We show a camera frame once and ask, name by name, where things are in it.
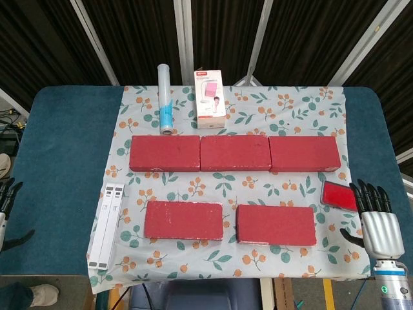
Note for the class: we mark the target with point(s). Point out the red pad in grey frame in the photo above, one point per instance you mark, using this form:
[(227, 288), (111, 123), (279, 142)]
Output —
[(338, 195)]

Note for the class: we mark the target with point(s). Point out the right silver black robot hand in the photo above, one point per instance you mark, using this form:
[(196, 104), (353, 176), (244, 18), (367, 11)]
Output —
[(382, 232)]

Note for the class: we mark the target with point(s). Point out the brown cardboard piece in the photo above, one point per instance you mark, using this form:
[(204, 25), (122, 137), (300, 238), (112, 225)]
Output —
[(282, 295)]

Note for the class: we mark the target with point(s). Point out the grey-blue robot torso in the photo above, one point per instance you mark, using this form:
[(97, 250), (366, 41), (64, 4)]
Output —
[(193, 297)]

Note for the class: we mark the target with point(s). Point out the white shoe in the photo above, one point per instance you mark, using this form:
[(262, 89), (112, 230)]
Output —
[(4, 164), (45, 294)]

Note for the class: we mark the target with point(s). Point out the white folding stand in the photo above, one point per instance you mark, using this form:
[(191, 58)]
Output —
[(106, 226)]

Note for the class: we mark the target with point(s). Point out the floral print tablecloth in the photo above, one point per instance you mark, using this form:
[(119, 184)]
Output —
[(226, 190)]

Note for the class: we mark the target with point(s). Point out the dark trouser leg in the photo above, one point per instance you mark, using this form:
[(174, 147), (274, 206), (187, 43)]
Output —
[(14, 297)]

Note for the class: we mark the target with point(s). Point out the teal felt table cover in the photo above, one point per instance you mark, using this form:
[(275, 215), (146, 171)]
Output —
[(64, 161)]

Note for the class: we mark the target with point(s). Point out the white metal frame pole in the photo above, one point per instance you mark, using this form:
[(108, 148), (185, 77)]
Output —
[(14, 100), (361, 45), (96, 45), (184, 38), (405, 158), (259, 42)]

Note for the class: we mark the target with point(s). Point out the clear cling film roll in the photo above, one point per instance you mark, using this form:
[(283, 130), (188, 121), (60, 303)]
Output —
[(166, 103)]

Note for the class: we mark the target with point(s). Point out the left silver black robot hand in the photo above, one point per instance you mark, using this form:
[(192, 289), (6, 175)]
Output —
[(6, 197)]

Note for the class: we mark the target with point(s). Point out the red brick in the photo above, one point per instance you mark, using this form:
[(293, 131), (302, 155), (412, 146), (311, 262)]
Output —
[(184, 219), (276, 224), (164, 151), (303, 151), (235, 151)]

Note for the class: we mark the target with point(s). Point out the white lamp product box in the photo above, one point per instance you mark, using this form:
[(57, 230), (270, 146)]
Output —
[(211, 109)]

